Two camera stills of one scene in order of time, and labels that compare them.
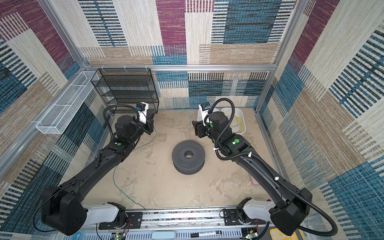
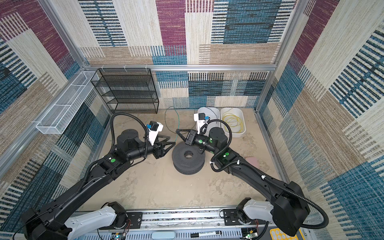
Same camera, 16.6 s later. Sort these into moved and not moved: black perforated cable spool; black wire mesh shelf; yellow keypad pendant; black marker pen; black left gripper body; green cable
Moved: black left gripper body; green cable
Not moved: black perforated cable spool; black marker pen; yellow keypad pendant; black wire mesh shelf
